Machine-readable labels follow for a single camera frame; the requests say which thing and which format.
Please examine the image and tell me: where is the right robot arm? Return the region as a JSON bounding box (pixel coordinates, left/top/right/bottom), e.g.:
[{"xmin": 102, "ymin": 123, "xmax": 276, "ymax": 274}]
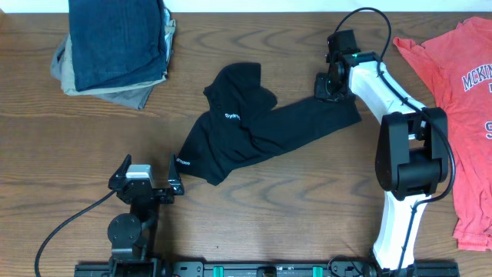
[{"xmin": 314, "ymin": 50, "xmax": 448, "ymax": 276}]

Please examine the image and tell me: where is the folded light blue garment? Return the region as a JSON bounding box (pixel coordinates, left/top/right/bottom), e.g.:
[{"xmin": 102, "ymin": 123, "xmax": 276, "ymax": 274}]
[{"xmin": 162, "ymin": 8, "xmax": 171, "ymax": 64}]

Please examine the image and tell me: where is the folded beige garment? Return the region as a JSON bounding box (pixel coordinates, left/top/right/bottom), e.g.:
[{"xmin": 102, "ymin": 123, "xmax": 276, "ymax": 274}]
[{"xmin": 57, "ymin": 19, "xmax": 177, "ymax": 99}]

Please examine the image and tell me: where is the folded grey garment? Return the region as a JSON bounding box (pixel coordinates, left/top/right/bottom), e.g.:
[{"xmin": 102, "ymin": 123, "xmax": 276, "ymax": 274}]
[{"xmin": 50, "ymin": 35, "xmax": 165, "ymax": 110}]

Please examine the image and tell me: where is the red printed t-shirt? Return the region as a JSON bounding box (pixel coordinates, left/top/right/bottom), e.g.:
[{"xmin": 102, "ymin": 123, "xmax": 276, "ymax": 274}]
[{"xmin": 393, "ymin": 17, "xmax": 491, "ymax": 252}]

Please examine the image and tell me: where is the black polo shirt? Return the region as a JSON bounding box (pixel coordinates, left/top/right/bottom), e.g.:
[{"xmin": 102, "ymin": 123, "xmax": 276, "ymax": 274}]
[{"xmin": 175, "ymin": 62, "xmax": 361, "ymax": 185}]

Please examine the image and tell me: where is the folded navy blue garment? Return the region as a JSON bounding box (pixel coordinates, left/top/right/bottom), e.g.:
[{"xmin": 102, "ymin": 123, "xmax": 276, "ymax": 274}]
[{"xmin": 68, "ymin": 0, "xmax": 165, "ymax": 92}]

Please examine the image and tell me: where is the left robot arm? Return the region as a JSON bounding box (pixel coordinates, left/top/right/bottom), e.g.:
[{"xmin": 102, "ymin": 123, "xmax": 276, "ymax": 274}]
[{"xmin": 108, "ymin": 155, "xmax": 185, "ymax": 277}]

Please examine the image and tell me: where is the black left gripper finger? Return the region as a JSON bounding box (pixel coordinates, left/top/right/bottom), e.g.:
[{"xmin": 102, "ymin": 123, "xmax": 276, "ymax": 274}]
[
  {"xmin": 109, "ymin": 154, "xmax": 131, "ymax": 185},
  {"xmin": 168, "ymin": 154, "xmax": 181, "ymax": 189}
]

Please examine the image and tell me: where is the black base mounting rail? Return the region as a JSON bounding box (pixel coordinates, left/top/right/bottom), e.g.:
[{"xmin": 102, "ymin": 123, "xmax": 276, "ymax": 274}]
[{"xmin": 74, "ymin": 259, "xmax": 460, "ymax": 277}]

